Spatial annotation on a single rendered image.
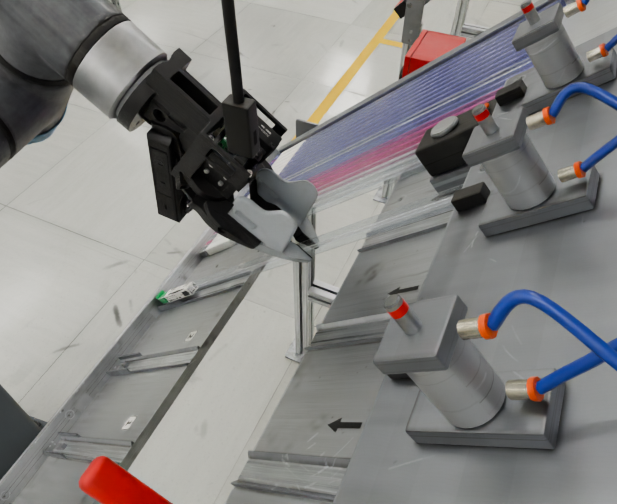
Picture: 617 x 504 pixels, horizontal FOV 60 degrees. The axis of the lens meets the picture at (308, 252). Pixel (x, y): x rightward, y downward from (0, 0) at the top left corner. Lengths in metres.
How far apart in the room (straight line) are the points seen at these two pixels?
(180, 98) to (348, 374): 0.25
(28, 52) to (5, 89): 0.04
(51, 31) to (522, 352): 0.41
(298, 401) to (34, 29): 0.35
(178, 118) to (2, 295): 1.49
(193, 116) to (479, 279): 0.29
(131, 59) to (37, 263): 1.51
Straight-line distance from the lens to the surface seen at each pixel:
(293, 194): 0.51
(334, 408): 0.35
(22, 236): 2.06
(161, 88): 0.47
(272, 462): 0.36
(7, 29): 0.53
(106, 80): 0.48
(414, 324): 0.16
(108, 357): 0.73
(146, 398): 0.59
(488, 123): 0.24
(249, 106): 0.39
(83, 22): 0.49
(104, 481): 0.27
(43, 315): 1.80
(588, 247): 0.23
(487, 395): 0.18
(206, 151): 0.45
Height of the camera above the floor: 1.33
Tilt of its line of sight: 49 degrees down
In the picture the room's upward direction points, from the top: straight up
